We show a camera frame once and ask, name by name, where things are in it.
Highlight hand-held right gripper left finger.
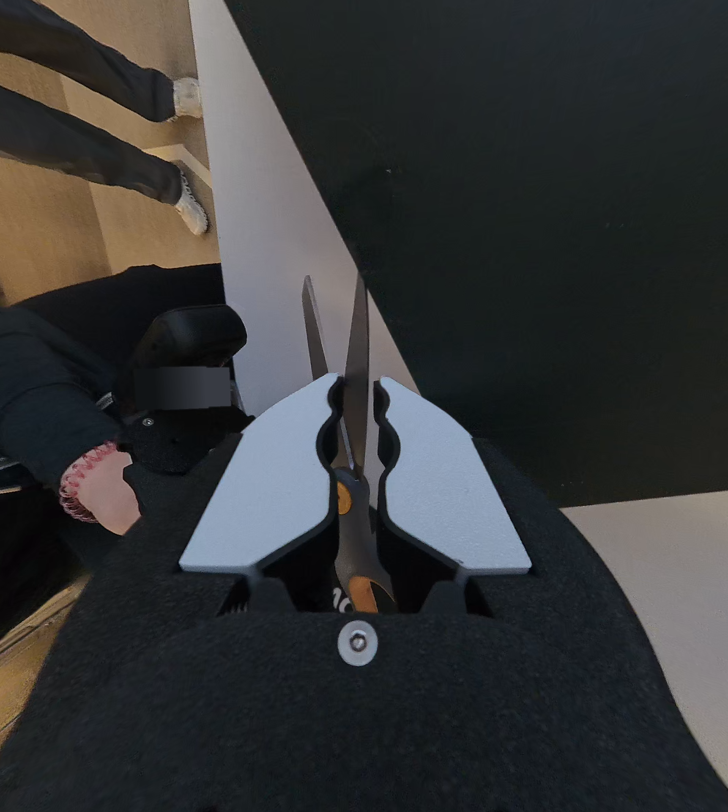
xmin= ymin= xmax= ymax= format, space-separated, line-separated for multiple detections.
xmin=178 ymin=373 xmax=345 ymax=576

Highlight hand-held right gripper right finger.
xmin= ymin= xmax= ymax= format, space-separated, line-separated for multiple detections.
xmin=373 ymin=376 xmax=534 ymax=578

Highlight grey orange scissors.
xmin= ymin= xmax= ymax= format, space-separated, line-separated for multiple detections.
xmin=302 ymin=273 xmax=398 ymax=615

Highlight black board panel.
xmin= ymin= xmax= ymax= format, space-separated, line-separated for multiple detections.
xmin=223 ymin=0 xmax=728 ymax=508

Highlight person's left forearm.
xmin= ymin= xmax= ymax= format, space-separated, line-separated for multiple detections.
xmin=0 ymin=288 xmax=129 ymax=491

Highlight person's left hand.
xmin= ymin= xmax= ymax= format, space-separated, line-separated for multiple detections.
xmin=84 ymin=448 xmax=144 ymax=537

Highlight pink coil bracelet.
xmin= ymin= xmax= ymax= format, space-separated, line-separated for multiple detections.
xmin=58 ymin=442 xmax=119 ymax=525

